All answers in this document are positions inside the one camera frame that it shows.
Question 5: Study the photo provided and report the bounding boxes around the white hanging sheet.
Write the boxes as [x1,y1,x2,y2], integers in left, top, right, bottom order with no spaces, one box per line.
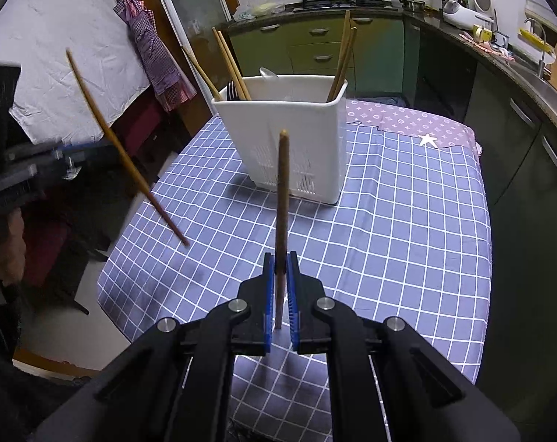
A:
[0,0,150,145]

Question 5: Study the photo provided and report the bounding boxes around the dark kitchen cabinets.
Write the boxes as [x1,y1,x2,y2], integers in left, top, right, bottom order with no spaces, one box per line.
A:
[402,23,557,249]

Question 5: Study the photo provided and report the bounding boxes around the dark wooden chopstick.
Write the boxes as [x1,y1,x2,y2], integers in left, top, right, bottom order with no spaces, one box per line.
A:
[274,130,290,330]

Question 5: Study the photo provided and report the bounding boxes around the thin wooden chopstick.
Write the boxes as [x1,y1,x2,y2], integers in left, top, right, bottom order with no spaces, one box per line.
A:
[181,47,223,101]

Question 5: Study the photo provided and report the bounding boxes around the blue checked tablecloth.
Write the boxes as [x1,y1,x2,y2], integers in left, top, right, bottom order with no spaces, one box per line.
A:
[96,99,493,442]

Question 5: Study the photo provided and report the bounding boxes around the pink patterned cloth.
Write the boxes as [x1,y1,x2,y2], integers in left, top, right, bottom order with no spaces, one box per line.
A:
[345,99,484,162]

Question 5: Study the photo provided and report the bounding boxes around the gas stove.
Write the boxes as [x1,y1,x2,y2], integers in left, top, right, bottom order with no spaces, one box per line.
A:
[292,0,399,12]

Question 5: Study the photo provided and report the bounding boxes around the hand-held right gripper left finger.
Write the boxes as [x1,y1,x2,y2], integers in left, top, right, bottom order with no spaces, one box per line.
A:
[32,251,276,442]

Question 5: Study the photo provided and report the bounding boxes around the glass door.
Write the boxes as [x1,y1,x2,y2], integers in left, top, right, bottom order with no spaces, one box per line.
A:
[147,0,240,116]

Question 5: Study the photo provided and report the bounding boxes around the white plastic utensil basket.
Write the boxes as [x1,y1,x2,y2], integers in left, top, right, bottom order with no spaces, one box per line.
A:
[211,74,349,206]

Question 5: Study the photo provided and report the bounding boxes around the yellow sink rack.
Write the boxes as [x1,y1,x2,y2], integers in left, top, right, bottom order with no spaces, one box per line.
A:
[519,28,555,53]

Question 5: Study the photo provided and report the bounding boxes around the white rice cooker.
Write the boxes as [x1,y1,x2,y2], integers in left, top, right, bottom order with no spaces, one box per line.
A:
[441,0,495,28]

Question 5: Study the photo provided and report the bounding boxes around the purple checked apron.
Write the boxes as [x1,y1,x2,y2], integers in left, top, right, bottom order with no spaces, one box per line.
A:
[114,0,197,112]

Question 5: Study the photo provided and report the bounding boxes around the green kitchen cabinets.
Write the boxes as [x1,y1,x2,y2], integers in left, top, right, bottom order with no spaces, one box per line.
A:
[225,11,405,97]

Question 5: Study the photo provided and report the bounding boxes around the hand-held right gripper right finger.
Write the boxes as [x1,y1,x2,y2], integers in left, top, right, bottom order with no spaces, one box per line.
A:
[285,251,521,442]

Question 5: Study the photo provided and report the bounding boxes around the person's left hand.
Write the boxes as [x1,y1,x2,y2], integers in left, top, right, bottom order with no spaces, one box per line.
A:
[0,207,27,286]

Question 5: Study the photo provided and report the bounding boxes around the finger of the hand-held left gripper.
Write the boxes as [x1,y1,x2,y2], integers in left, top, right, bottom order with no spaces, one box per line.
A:
[0,161,83,215]
[4,142,123,169]

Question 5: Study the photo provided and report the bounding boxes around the brown wooden chopstick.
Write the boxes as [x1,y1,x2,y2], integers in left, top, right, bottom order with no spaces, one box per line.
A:
[327,10,351,102]
[334,28,357,101]
[66,48,191,247]

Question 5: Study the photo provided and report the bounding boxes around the light bamboo chopstick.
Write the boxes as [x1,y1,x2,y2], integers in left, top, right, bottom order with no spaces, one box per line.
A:
[218,31,252,101]
[211,28,247,101]

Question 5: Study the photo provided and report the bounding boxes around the steel kitchen faucet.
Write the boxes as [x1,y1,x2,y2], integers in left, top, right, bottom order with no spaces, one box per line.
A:
[524,17,548,79]

